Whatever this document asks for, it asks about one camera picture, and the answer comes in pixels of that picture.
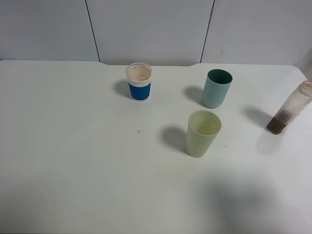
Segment clear plastic drink bottle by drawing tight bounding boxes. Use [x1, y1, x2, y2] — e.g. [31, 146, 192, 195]
[266, 80, 312, 135]

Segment blue sleeved paper cup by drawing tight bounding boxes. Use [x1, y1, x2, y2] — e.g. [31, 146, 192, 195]
[126, 62, 152, 101]

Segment teal plastic cup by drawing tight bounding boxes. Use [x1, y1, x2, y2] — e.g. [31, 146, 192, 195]
[202, 69, 233, 108]

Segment pale green plastic cup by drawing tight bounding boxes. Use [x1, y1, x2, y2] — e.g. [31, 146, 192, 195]
[186, 110, 222, 157]

